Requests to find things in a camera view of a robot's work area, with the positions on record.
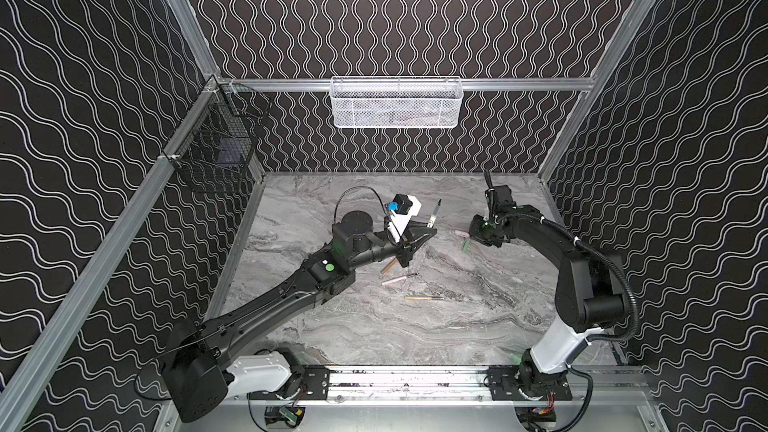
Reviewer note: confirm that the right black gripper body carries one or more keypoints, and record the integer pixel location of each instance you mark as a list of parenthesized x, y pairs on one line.
[(488, 232)]

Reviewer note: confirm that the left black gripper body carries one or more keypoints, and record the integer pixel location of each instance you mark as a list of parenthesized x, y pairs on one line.
[(405, 245)]

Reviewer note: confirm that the green pen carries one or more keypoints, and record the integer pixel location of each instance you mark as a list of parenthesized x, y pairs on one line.
[(433, 216)]

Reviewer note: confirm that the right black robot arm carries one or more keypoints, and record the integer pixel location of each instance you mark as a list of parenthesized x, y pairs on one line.
[(593, 298)]

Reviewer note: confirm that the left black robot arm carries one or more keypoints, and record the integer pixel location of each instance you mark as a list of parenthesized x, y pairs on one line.
[(197, 366)]

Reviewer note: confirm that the brown pen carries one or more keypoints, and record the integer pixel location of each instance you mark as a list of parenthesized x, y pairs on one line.
[(389, 266)]

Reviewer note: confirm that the pink pen center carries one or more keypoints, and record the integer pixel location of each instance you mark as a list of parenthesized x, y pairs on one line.
[(398, 279)]

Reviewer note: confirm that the tan pen lower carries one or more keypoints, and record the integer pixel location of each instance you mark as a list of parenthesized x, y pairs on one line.
[(423, 298)]

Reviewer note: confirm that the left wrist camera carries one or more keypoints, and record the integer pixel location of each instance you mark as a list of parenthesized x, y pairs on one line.
[(399, 213)]

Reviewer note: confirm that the white wire mesh basket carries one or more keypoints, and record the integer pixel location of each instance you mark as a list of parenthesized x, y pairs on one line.
[(392, 102)]

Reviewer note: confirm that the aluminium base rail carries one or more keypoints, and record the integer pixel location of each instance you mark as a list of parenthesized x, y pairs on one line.
[(264, 379)]

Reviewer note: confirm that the black wire mesh basket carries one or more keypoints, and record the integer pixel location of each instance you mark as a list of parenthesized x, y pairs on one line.
[(215, 156)]

